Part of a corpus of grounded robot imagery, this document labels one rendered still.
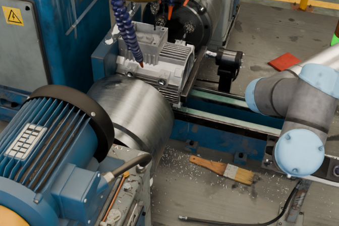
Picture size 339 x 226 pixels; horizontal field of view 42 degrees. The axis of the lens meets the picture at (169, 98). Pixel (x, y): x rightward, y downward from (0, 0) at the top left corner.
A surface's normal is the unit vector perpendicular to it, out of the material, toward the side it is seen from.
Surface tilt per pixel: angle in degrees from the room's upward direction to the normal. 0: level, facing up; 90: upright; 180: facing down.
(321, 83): 37
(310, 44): 0
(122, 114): 17
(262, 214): 0
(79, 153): 67
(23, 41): 90
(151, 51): 90
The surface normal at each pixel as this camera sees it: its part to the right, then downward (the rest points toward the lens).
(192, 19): -0.30, 0.65
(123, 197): 0.03, -0.73
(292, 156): -0.17, -0.15
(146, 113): 0.62, -0.43
